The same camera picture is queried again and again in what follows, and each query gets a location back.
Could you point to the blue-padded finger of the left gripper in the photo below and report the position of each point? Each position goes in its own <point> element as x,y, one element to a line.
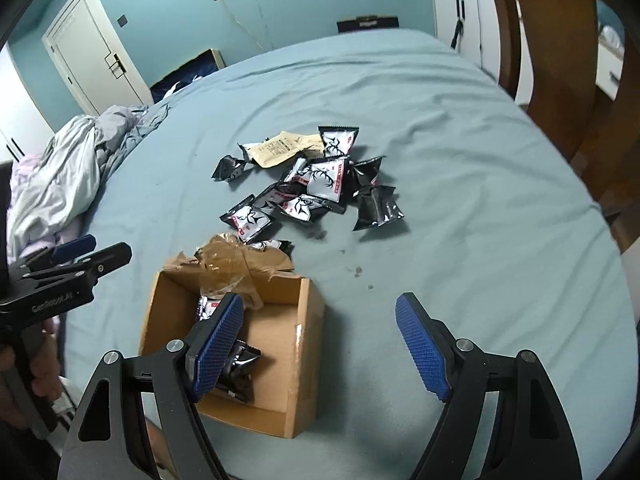
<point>54,256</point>

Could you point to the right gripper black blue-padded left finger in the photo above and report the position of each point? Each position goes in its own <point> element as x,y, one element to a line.
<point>108,437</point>

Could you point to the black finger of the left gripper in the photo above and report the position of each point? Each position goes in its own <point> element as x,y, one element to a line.
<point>99,263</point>

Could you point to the black foil snack packet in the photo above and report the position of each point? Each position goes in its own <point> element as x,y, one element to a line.
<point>236,380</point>

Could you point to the person's left hand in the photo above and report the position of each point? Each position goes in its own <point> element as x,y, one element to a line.
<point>29,375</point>

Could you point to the crumpled grey blanket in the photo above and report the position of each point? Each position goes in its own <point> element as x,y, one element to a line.
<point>54,188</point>

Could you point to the white black snack packet lower-left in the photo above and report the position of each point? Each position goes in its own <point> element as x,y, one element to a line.
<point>248,220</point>

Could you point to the snack packet far left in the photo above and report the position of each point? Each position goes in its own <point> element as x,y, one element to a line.
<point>230,168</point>

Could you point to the snack packet near box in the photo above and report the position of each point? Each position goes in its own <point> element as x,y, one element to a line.
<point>284,246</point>

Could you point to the cardboard box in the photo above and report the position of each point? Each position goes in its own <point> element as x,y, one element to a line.
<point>283,319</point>

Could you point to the white door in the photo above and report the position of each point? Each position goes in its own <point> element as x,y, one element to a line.
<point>92,61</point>

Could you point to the white black snack packet middle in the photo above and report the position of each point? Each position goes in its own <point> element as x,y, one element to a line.
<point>307,208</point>

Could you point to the beige snack packet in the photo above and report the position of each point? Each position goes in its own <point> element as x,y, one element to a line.
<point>278,150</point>
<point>311,145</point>

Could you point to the dark blue framed object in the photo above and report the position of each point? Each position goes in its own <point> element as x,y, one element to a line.
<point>204,64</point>

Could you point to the white black snack packet centre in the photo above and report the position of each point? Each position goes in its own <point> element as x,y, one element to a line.
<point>325,179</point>

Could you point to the white black snack packet top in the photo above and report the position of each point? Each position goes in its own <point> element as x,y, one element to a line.
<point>338,140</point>

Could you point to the black foil packet right lower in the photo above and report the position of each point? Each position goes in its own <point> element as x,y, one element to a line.
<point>377,207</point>

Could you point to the black foil packet right upper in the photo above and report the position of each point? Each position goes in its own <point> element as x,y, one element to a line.
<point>366,172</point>

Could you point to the black bag behind bed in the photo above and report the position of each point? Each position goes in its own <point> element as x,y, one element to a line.
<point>367,22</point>

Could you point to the white wardrobe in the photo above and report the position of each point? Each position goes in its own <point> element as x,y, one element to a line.
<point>479,42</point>

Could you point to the brown wooden furniture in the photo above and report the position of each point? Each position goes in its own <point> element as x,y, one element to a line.
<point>597,135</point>

